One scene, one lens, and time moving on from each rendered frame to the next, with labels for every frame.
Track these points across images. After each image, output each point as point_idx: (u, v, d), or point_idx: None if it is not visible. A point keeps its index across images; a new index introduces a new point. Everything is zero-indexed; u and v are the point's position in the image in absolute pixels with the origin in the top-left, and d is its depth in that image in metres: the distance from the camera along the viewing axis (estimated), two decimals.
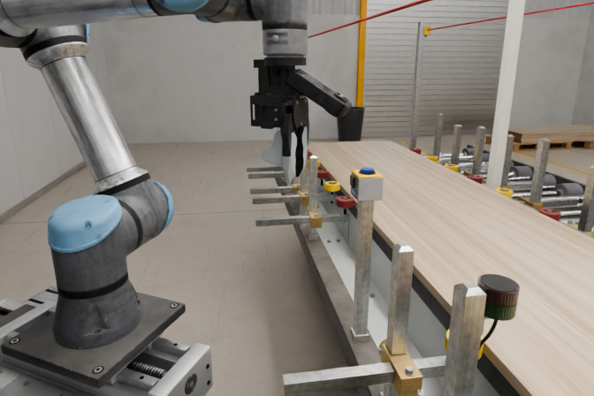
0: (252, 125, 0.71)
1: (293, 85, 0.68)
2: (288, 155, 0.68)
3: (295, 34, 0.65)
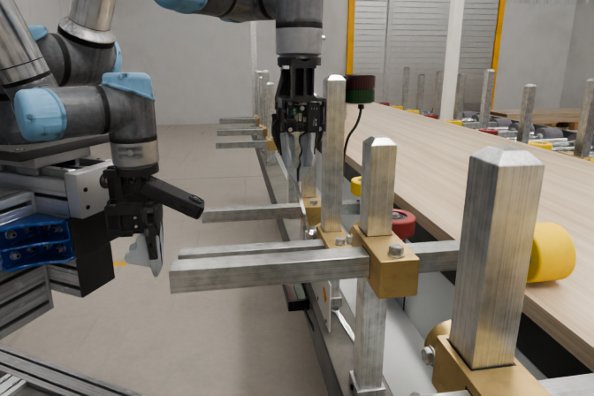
0: (325, 130, 0.65)
1: None
2: (314, 151, 0.73)
3: None
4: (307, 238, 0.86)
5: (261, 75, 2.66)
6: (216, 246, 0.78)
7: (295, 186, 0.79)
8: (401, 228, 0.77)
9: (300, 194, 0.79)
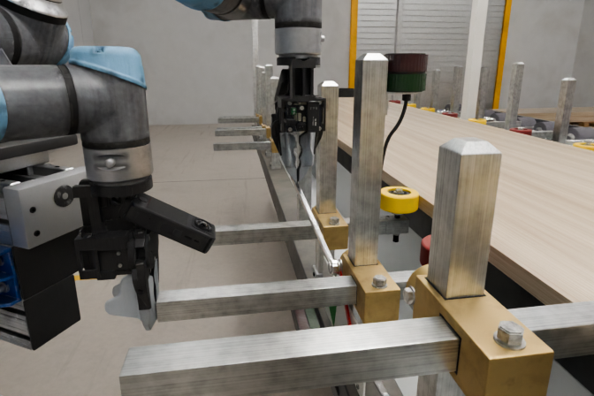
0: (325, 129, 0.65)
1: None
2: (314, 151, 0.73)
3: None
4: (330, 265, 0.65)
5: (263, 71, 2.46)
6: (209, 287, 0.57)
7: (300, 199, 0.72)
8: None
9: (307, 202, 0.71)
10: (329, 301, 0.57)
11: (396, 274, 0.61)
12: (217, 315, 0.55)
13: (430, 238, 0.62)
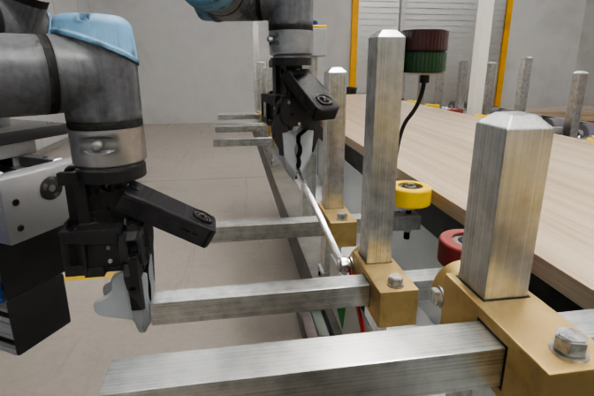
0: (262, 120, 0.75)
1: (287, 85, 0.69)
2: (281, 154, 0.71)
3: (285, 34, 0.66)
4: (338, 263, 0.60)
5: (264, 66, 2.41)
6: (209, 287, 0.52)
7: (306, 194, 0.68)
8: None
9: (313, 197, 0.67)
10: (339, 302, 0.53)
11: (412, 272, 0.56)
12: (217, 317, 0.50)
13: (449, 233, 0.57)
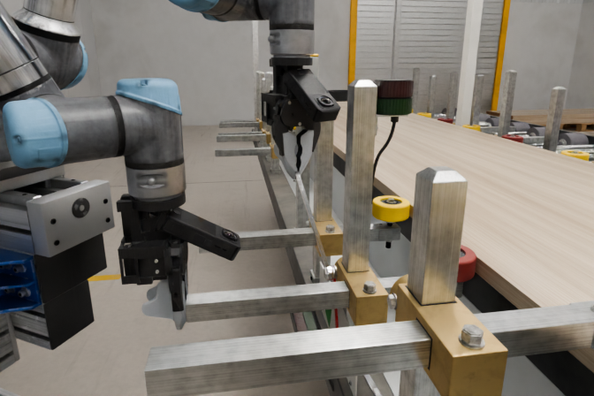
0: (262, 120, 0.75)
1: (288, 85, 0.68)
2: (281, 154, 0.71)
3: (287, 34, 0.65)
4: (325, 274, 0.70)
5: (263, 77, 2.51)
6: (232, 291, 0.63)
7: (303, 200, 0.72)
8: (461, 269, 0.62)
9: (309, 207, 0.71)
10: (340, 303, 0.63)
11: None
12: (239, 316, 0.61)
13: None
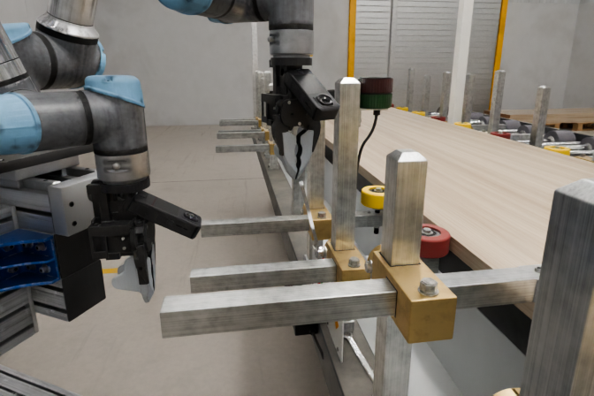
0: (262, 120, 0.75)
1: (287, 85, 0.69)
2: (281, 154, 0.71)
3: (286, 34, 0.66)
4: (316, 256, 0.78)
5: (262, 76, 2.59)
6: (232, 266, 0.70)
7: (304, 203, 0.70)
8: (436, 246, 0.70)
9: (309, 211, 0.71)
10: (328, 277, 0.71)
11: None
12: (238, 287, 0.69)
13: None
